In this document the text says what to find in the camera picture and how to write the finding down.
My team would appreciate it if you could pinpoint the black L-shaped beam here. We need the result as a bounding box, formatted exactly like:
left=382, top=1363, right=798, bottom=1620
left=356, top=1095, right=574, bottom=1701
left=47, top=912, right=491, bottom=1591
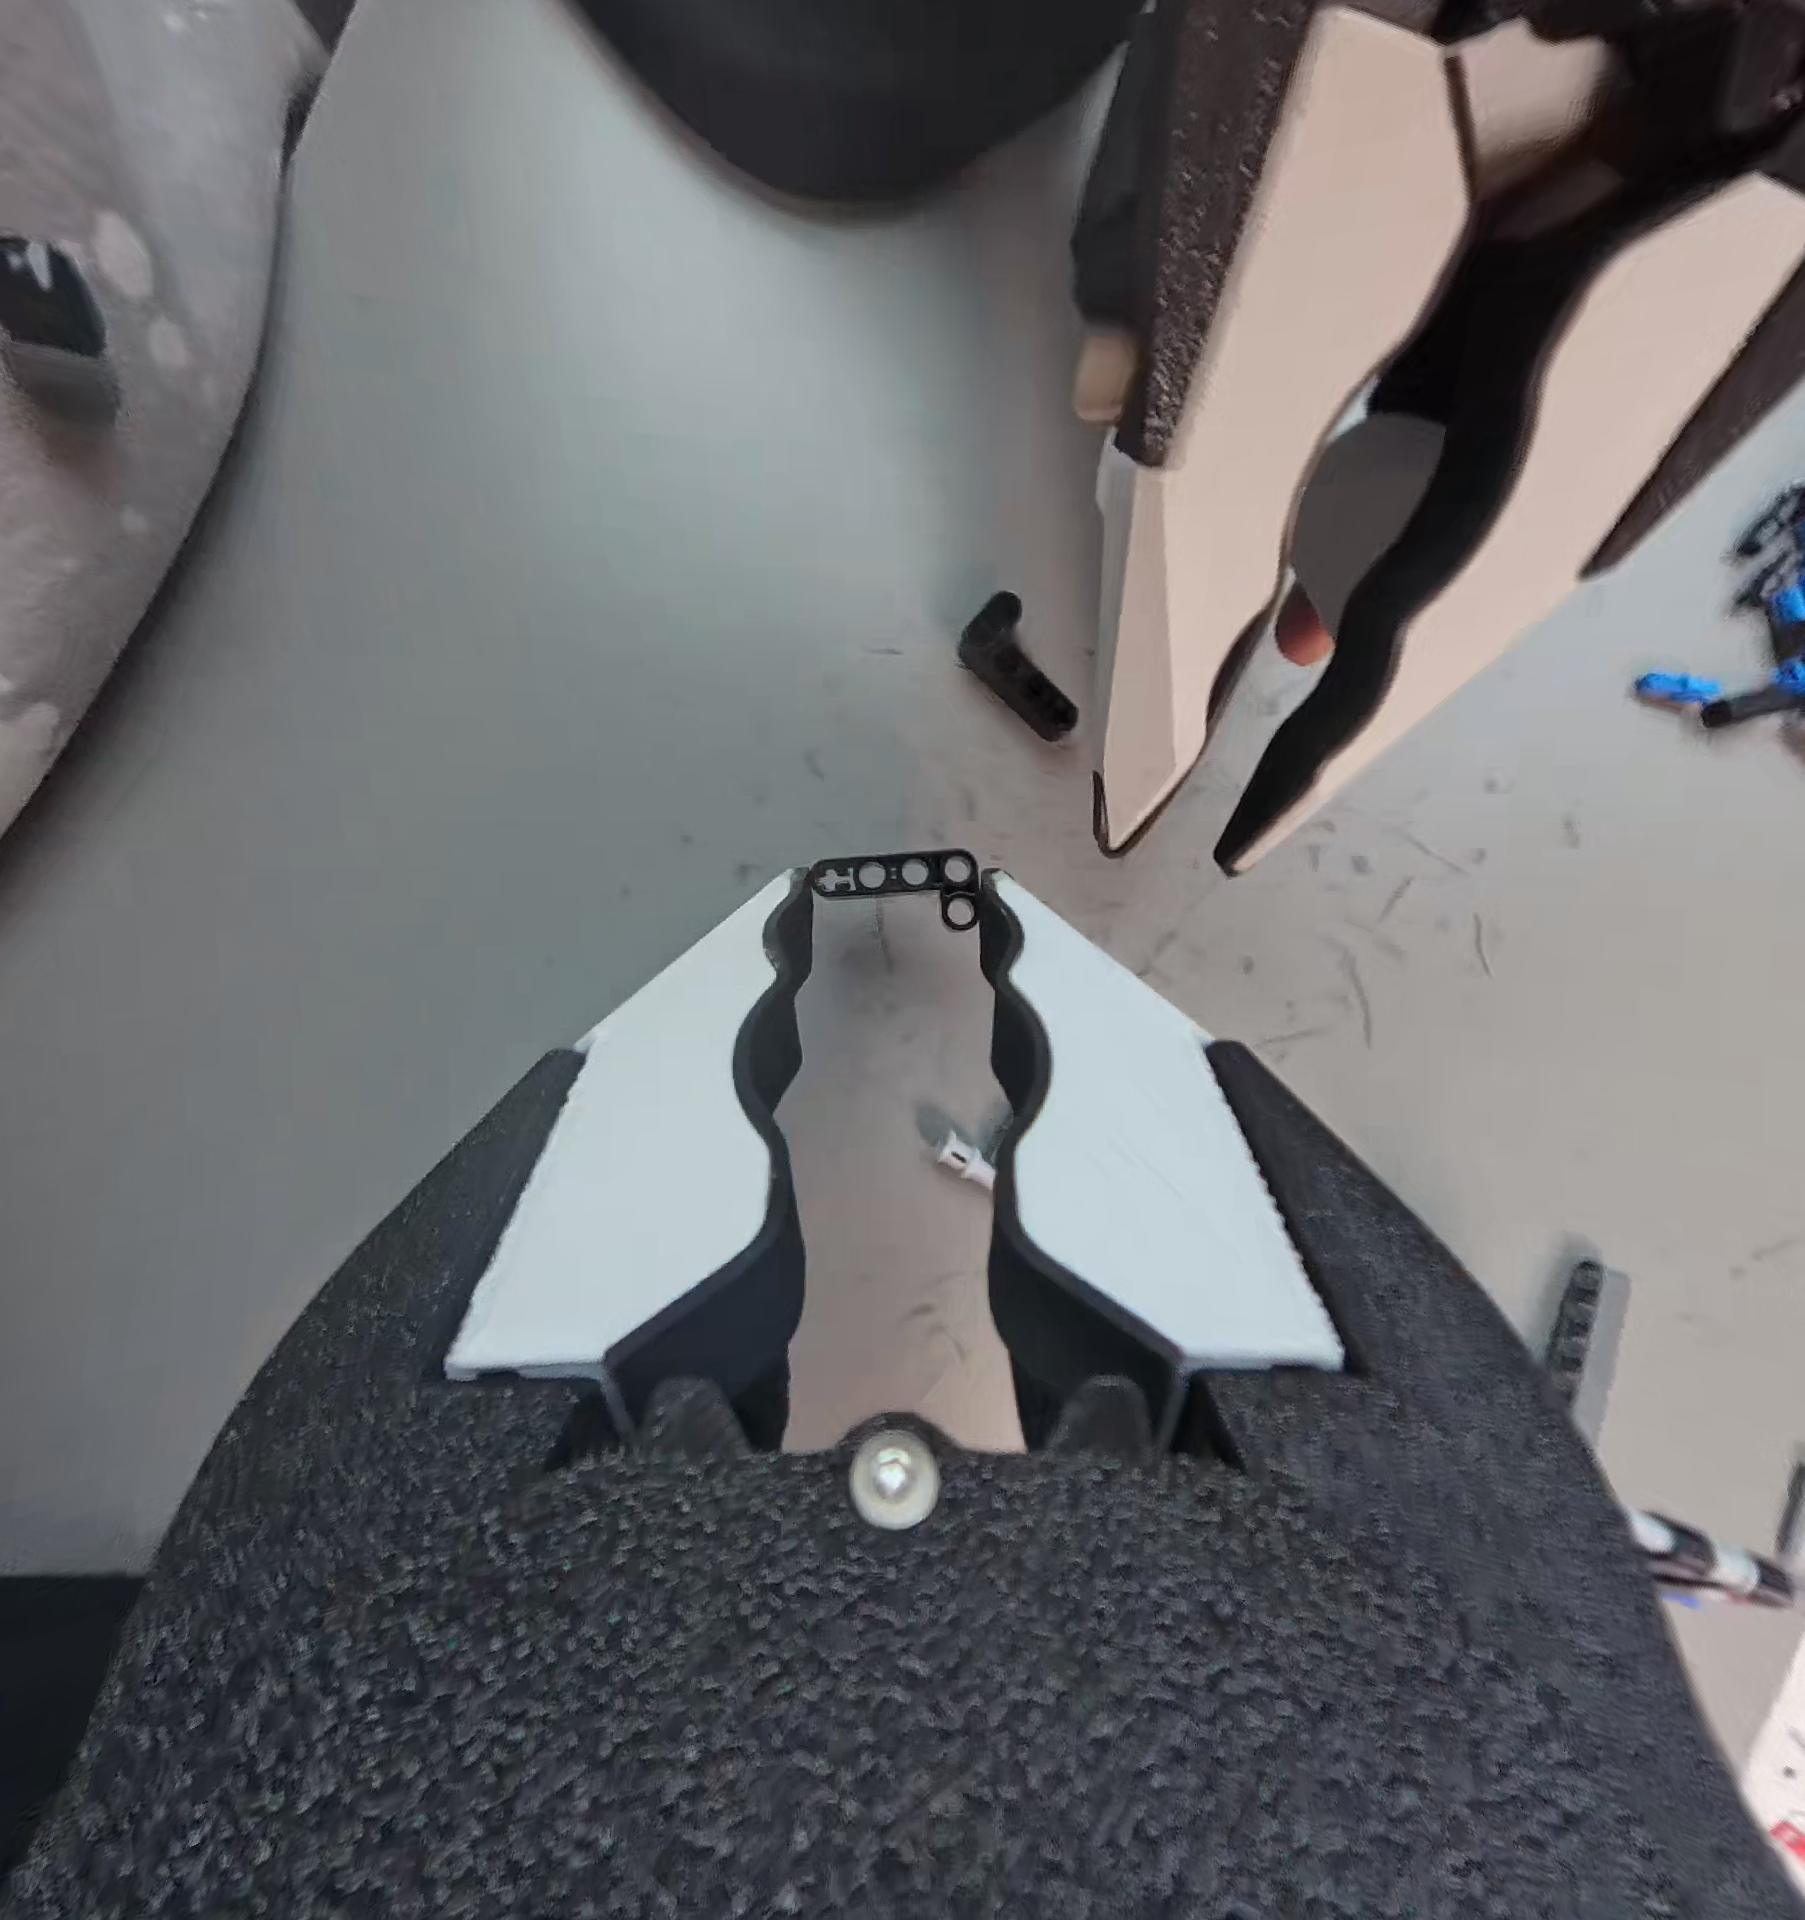
left=957, top=590, right=1081, bottom=742
left=806, top=849, right=984, bottom=936

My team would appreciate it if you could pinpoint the black plastic clip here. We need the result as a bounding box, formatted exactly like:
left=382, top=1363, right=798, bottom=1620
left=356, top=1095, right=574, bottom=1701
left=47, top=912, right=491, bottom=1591
left=0, top=233, right=112, bottom=365

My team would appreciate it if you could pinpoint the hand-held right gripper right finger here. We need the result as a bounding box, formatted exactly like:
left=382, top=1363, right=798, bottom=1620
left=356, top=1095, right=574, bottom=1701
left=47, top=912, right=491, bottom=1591
left=972, top=868, right=1350, bottom=1455

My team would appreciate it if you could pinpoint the dark rounded object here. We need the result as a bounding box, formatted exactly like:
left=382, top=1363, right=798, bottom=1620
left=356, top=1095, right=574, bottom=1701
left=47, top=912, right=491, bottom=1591
left=569, top=0, right=1151, bottom=207

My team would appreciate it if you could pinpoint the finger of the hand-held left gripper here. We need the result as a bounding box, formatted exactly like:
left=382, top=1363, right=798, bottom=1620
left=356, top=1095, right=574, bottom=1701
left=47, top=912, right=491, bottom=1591
left=1092, top=6, right=1468, bottom=860
left=1214, top=172, right=1805, bottom=880

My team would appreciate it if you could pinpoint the grey connector pin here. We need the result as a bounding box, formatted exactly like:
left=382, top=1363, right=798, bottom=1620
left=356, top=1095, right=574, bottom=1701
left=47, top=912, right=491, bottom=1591
left=921, top=1106, right=1001, bottom=1196

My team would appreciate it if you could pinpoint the pile of blue black pins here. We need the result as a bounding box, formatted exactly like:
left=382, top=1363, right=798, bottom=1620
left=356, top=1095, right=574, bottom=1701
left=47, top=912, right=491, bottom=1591
left=1633, top=467, right=1805, bottom=762

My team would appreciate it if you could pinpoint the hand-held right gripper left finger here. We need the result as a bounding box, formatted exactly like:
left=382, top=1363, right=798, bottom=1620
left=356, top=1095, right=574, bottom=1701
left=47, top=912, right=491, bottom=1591
left=444, top=868, right=817, bottom=1449

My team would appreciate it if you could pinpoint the brick-built chassis assembly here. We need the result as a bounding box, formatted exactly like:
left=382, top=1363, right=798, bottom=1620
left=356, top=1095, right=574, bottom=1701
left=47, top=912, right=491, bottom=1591
left=1543, top=1256, right=1805, bottom=1618

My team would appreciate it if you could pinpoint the person's left hand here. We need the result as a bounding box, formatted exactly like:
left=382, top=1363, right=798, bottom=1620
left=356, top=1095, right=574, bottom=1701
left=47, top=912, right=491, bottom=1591
left=1071, top=322, right=1341, bottom=672

